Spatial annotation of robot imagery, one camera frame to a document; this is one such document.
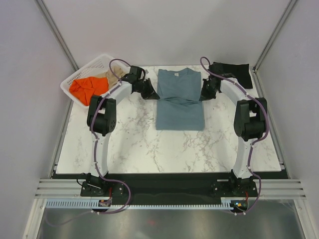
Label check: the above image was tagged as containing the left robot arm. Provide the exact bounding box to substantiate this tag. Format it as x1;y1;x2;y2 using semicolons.
87;66;160;177

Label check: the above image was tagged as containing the right aluminium frame post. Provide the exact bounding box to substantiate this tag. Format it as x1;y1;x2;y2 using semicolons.
253;0;299;71

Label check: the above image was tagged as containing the folded black t shirt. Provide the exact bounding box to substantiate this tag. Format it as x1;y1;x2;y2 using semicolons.
209;62;253;89

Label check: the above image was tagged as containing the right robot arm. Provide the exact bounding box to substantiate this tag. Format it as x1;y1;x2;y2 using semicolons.
200;64;270;196

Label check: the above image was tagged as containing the aluminium frame post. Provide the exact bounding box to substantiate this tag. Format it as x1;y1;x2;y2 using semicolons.
253;0;299;71
34;0;79;71

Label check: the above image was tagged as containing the white plastic laundry basket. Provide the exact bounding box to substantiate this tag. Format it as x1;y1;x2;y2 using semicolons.
60;54;132;109

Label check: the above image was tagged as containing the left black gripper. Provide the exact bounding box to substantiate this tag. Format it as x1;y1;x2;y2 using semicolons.
135;79;160;101

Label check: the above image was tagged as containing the left aluminium frame post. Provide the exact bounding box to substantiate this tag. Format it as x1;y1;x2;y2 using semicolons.
34;0;79;71

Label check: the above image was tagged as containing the blue t shirt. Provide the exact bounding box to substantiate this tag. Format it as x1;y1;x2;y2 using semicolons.
156;68;205;131

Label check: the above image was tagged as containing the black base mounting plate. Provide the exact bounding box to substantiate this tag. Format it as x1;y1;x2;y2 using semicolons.
80;172;257;204

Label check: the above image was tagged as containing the white slotted cable duct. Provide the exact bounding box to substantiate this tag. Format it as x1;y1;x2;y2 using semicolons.
45;199;248;210

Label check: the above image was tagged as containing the orange t shirt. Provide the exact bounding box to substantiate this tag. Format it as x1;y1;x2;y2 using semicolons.
69;77;109;106

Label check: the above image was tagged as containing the beige t shirt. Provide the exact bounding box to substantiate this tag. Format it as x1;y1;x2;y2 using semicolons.
94;66;127;89

